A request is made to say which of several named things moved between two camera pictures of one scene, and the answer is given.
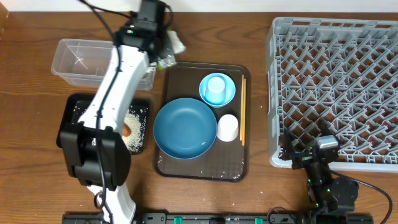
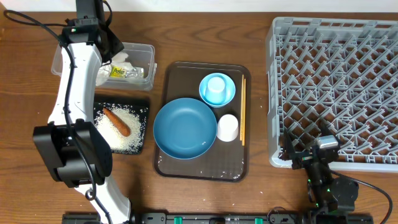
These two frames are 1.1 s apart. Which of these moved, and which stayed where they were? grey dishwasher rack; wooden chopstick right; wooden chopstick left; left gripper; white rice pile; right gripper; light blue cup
Moved: left gripper
Stayed: wooden chopstick right; grey dishwasher rack; wooden chopstick left; right gripper; light blue cup; white rice pile
